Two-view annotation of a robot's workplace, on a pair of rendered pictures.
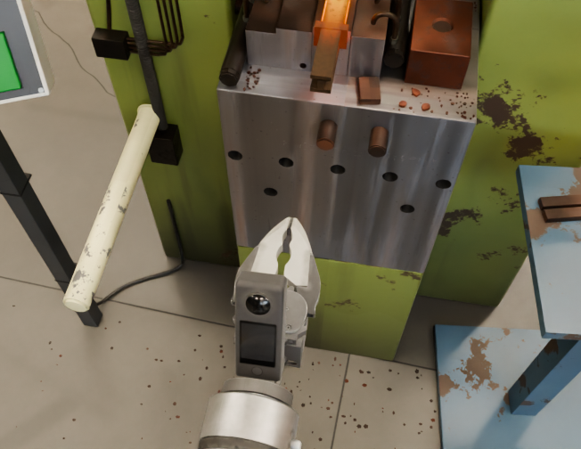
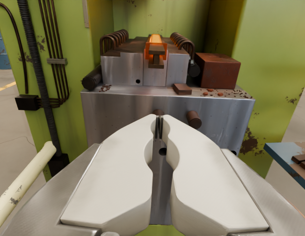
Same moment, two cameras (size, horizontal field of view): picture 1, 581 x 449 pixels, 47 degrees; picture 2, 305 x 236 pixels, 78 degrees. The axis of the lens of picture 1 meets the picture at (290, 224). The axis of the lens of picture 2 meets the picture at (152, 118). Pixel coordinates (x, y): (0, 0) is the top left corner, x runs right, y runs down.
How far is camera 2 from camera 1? 0.64 m
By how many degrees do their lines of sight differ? 30
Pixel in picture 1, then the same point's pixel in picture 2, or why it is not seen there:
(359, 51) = (173, 65)
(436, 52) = (220, 61)
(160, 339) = not seen: outside the picture
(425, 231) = not seen: hidden behind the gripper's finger
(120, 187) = (17, 185)
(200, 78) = (79, 122)
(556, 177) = (289, 147)
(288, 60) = (128, 77)
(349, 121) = (172, 109)
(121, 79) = (35, 127)
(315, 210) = not seen: hidden behind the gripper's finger
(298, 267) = (208, 175)
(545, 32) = (258, 73)
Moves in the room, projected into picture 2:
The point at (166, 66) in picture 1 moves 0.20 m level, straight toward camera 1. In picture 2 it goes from (60, 116) to (61, 149)
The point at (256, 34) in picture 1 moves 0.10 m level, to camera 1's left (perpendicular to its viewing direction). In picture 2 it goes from (107, 58) to (60, 58)
